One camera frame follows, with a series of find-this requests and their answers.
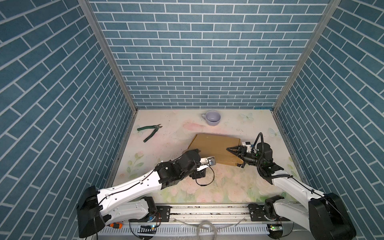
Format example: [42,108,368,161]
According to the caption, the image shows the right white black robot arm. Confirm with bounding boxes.
[227,142,357,240]

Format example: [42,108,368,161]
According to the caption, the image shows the clear plastic tube loop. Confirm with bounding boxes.
[197,221,218,240]

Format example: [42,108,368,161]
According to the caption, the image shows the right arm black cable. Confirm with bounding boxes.
[251,132,265,151]

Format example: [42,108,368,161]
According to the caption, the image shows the aluminium mounting rail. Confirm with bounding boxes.
[98,202,313,224]

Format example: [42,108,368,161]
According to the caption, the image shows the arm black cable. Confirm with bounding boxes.
[251,132,265,151]
[194,163,216,187]

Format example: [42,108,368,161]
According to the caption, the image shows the white slotted cable duct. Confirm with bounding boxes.
[99,224,270,237]

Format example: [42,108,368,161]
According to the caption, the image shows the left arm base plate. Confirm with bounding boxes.
[143,205,172,222]

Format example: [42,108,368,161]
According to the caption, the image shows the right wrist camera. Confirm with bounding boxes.
[242,142,254,151]

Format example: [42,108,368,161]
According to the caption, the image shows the green handled pliers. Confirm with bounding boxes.
[137,123,163,143]

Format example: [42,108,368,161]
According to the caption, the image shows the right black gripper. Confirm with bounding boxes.
[227,146,263,169]

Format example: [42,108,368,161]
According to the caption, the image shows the brown cardboard box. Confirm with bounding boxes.
[187,133,243,167]

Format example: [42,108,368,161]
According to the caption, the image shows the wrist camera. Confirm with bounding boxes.
[196,157,216,172]
[242,142,254,151]

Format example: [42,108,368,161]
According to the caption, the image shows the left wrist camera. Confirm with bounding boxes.
[196,157,216,172]

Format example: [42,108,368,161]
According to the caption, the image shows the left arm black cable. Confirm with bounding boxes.
[194,163,216,187]

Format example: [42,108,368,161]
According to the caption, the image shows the lavender ceramic cup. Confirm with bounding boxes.
[201,110,221,126]

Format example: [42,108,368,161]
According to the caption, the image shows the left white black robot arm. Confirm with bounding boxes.
[76,149,216,238]

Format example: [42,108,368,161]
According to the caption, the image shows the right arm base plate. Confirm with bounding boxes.
[248,203,289,222]

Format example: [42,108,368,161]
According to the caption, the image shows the orange black screwdriver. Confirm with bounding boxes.
[109,223,123,229]

